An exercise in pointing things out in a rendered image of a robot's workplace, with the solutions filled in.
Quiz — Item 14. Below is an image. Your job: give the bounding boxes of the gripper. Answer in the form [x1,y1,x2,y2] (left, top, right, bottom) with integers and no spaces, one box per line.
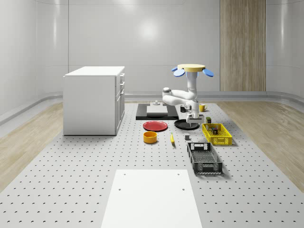
[186,113,205,127]

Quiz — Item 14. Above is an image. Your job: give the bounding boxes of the black plate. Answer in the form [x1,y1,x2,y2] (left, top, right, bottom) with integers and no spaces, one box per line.
[174,119,200,130]

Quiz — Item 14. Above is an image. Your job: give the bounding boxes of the yellow basket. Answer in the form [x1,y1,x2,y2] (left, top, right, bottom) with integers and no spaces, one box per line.
[202,123,233,146]

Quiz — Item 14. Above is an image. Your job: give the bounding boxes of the dark grey basket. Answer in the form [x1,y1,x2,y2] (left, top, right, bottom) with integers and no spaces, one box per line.
[187,142,223,176]

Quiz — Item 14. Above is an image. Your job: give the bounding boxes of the red plate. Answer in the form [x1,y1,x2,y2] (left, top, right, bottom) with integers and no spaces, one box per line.
[142,120,169,132]

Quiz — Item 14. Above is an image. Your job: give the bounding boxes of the yellow bowl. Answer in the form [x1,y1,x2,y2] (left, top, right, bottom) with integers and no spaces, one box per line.
[143,131,158,144]

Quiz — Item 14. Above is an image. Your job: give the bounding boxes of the drone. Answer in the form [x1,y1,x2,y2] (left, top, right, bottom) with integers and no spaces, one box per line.
[171,64,215,78]

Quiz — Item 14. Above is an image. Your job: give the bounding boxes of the white board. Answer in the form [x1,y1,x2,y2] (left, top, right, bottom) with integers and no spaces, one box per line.
[101,169,203,228]

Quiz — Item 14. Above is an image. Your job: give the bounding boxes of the white cabinet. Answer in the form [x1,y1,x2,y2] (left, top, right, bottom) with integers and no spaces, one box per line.
[63,66,126,136]

